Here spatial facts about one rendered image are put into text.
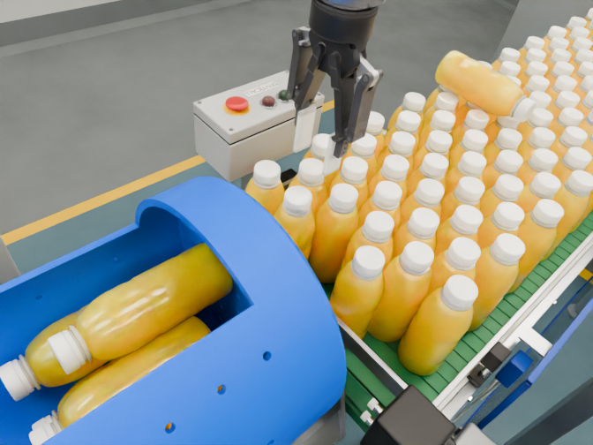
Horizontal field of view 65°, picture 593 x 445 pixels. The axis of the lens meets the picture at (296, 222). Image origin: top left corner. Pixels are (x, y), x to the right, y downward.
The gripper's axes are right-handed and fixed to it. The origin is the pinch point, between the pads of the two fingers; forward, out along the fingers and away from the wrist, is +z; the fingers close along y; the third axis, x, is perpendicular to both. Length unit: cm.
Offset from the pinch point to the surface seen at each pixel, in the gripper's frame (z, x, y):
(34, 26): 102, 38, -267
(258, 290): -9.5, -27.0, 19.3
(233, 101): 1.3, -2.8, -16.4
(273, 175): 4.4, -6.2, -1.9
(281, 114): 2.7, 2.9, -11.1
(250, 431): -3.0, -32.5, 25.8
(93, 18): 104, 73, -267
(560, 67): 4, 69, 6
